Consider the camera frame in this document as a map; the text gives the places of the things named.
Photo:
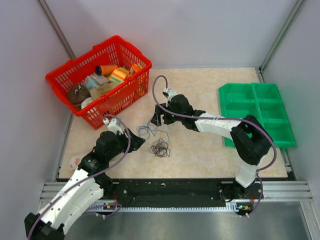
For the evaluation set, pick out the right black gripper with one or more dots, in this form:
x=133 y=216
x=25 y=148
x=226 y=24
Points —
x=156 y=119

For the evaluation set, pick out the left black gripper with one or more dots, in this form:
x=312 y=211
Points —
x=136 y=142

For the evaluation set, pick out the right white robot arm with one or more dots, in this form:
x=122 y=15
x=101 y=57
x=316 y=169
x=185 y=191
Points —
x=250 y=139

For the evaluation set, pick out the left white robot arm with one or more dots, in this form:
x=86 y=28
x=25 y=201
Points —
x=87 y=185

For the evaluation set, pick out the orange snack packet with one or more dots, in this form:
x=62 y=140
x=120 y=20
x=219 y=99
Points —
x=136 y=67

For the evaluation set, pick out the yellow striped sponge pack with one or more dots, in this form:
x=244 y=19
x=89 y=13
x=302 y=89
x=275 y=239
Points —
x=119 y=75

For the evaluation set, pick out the red plastic shopping basket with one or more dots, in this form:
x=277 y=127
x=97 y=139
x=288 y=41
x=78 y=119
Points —
x=114 y=50

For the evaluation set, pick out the white round lid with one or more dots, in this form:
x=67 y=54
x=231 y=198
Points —
x=86 y=102

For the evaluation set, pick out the brown cardboard box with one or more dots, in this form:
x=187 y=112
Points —
x=97 y=92

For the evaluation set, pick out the pale blue box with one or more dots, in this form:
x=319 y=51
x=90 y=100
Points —
x=93 y=81

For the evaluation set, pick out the brown round bun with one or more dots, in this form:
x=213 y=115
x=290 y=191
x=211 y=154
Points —
x=77 y=94

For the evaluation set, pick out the green compartment tray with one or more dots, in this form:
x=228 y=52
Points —
x=264 y=102

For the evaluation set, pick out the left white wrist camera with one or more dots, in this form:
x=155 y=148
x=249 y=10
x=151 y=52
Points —
x=113 y=125

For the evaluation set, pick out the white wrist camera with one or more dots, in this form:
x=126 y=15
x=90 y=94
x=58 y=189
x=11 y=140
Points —
x=169 y=93
x=113 y=125

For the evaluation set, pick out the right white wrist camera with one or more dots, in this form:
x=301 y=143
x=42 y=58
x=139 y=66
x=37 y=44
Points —
x=169 y=93

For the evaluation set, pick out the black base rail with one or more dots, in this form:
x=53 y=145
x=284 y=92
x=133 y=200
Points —
x=177 y=192

